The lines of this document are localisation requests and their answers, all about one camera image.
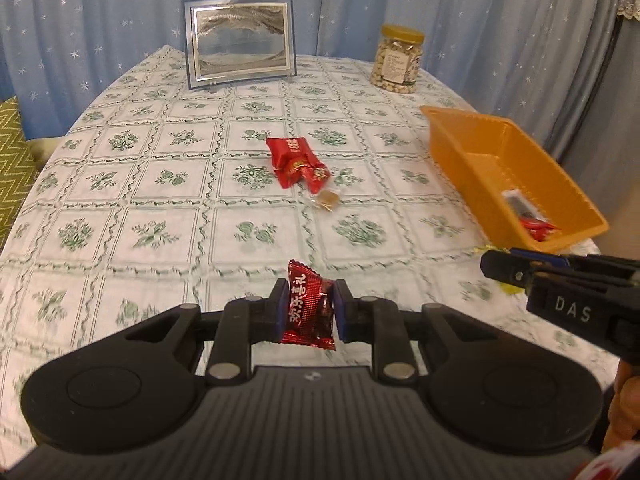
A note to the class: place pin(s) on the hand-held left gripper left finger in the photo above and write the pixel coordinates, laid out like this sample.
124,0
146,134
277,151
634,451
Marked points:
282,312

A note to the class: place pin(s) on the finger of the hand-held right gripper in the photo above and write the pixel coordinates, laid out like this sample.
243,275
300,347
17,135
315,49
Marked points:
565,260
505,267

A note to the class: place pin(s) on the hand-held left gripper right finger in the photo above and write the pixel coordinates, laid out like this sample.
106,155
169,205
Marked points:
341,312

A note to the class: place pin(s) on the dark red snack packet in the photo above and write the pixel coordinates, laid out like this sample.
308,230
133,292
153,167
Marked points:
307,310

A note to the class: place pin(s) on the black snack packet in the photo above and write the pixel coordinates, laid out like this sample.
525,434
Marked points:
517,205

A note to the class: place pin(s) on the orange plastic tray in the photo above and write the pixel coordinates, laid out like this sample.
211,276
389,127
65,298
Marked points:
505,170

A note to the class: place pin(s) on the clear brown candy packet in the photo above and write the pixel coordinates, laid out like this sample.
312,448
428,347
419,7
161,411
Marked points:
327,201

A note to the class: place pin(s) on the bright red snack packet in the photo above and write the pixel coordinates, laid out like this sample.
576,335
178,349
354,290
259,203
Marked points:
289,157

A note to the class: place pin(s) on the person's right hand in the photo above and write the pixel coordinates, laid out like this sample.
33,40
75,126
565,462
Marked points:
625,410

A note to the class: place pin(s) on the red white patterned clothing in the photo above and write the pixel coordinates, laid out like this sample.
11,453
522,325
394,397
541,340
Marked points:
610,465

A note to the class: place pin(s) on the grey lace-trimmed cover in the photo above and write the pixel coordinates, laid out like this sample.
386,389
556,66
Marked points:
627,60

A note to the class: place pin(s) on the clear jar of nuts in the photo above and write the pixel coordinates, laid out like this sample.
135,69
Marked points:
397,62

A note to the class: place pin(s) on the framed sand picture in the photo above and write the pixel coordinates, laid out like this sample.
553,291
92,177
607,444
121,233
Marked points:
240,40

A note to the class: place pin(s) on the yellow-green sofa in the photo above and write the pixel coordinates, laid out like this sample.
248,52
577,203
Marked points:
44,147

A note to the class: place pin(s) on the blue star curtain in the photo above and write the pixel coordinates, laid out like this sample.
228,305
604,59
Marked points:
350,0

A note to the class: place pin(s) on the green zigzag cushion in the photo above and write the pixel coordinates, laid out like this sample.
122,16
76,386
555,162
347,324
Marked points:
12,160

